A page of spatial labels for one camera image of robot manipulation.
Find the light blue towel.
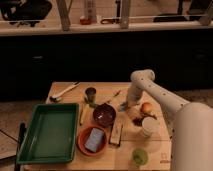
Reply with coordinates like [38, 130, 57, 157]
[119, 102, 128, 112]

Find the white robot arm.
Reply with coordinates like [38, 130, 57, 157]
[126, 69, 213, 171]

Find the green plastic tray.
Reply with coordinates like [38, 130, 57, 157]
[17, 103, 79, 165]

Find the dark brown scattered item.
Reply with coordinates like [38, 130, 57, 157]
[133, 117, 143, 126]

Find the red yellow apple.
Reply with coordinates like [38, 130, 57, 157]
[140, 102, 153, 114]

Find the white paper cup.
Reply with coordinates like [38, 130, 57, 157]
[142, 117, 159, 137]

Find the dark maroon bowl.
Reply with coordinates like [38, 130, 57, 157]
[93, 103, 116, 127]

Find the wooden block brush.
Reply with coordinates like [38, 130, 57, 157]
[109, 121, 123, 146]

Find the blue sponge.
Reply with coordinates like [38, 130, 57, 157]
[85, 128, 104, 152]

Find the dark metal cup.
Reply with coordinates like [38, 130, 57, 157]
[85, 87, 96, 103]

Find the orange plate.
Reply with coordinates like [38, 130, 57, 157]
[77, 125, 107, 156]

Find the red object on shelf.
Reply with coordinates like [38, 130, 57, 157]
[80, 16, 92, 25]

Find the black office chair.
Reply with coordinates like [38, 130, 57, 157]
[0, 0, 52, 27]

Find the yellow handled knife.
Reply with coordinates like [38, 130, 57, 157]
[79, 104, 89, 125]

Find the black clamp handle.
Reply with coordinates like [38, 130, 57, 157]
[14, 122, 26, 171]

